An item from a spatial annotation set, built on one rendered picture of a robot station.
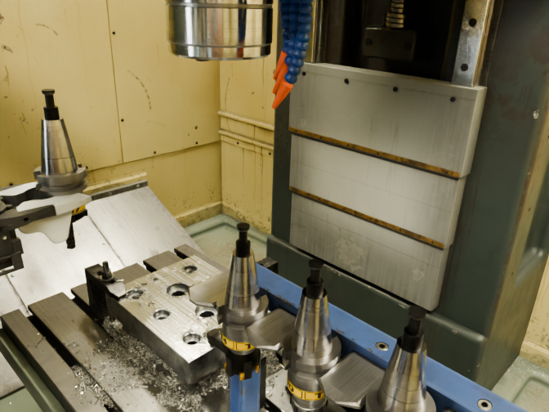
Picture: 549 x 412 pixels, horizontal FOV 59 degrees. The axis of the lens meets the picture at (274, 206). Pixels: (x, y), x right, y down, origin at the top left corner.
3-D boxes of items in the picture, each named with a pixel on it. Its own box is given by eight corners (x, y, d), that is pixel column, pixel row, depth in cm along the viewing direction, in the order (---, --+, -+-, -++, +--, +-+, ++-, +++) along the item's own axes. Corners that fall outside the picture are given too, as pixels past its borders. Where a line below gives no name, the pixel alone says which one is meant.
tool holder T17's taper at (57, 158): (82, 171, 63) (76, 119, 60) (46, 177, 60) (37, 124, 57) (71, 162, 66) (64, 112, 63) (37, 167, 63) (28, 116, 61)
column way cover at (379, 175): (432, 316, 111) (477, 89, 90) (283, 244, 141) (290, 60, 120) (443, 308, 114) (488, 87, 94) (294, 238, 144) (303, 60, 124)
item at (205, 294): (205, 314, 59) (205, 308, 59) (180, 295, 63) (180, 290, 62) (247, 292, 64) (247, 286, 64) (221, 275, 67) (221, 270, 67)
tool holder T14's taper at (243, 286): (268, 302, 59) (270, 253, 56) (239, 316, 56) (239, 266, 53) (245, 286, 62) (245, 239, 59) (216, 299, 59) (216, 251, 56)
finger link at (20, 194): (62, 210, 71) (2, 235, 64) (55, 172, 69) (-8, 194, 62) (76, 215, 70) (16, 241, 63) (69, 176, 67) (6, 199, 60)
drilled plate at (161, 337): (189, 384, 84) (188, 362, 82) (107, 311, 103) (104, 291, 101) (280, 327, 100) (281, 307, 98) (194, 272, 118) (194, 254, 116)
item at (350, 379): (352, 418, 45) (352, 412, 45) (309, 387, 49) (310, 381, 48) (392, 380, 50) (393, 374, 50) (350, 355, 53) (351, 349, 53)
